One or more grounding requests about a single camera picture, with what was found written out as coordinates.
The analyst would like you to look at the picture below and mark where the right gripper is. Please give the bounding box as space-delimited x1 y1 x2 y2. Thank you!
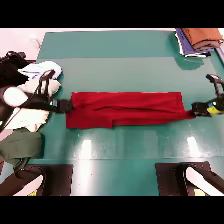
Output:
191 101 212 118

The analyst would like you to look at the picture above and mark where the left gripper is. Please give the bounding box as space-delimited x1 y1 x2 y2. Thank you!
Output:
54 98 75 115

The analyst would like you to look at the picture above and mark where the red T-shirt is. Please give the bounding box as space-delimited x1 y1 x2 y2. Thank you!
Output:
65 91 196 130

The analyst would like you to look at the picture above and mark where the olive green garment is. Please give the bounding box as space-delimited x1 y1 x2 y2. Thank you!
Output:
0 127 44 169

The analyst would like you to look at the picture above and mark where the black garment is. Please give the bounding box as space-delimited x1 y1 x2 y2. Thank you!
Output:
0 50 33 89

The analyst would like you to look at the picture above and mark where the purple garment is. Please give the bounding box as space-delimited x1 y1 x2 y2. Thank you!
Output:
175 28 215 58

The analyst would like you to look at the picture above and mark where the orange garment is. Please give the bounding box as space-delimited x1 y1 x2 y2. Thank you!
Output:
181 28 224 51

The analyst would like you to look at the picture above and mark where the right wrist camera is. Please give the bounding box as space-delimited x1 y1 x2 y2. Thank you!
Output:
205 73 224 97

